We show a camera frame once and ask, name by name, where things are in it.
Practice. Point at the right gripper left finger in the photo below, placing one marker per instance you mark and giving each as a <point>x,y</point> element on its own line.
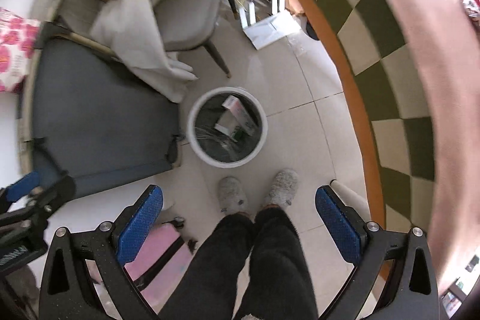
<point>67,291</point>

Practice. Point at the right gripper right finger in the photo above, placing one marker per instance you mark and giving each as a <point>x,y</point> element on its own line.
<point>410,290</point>

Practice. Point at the white green carton box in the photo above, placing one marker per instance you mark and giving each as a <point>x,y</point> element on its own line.
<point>235,122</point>

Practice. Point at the white round trash bin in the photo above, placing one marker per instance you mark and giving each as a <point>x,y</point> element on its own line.
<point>211,146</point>

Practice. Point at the pink suitcase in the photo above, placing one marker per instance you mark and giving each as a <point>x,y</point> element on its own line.
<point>163,258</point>

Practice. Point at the dark folding cot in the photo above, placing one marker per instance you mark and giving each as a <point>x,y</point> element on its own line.
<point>83,113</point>

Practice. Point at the person in black clothes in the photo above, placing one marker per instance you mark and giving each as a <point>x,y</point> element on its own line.
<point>247,268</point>

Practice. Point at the right grey slipper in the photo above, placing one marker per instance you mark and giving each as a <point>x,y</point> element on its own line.
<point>283,189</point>

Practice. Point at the grey slipper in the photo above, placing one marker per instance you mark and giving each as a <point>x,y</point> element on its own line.
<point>231,196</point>
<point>283,189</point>

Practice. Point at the pink floral bag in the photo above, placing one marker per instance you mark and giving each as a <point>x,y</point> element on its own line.
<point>17,39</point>

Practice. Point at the left grey slipper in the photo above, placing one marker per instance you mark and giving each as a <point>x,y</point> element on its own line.
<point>231,196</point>

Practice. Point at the white cloth on chair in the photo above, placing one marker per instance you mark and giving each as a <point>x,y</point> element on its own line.
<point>128,28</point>

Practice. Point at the grey upholstered chair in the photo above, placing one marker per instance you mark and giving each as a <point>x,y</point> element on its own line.
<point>183,24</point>

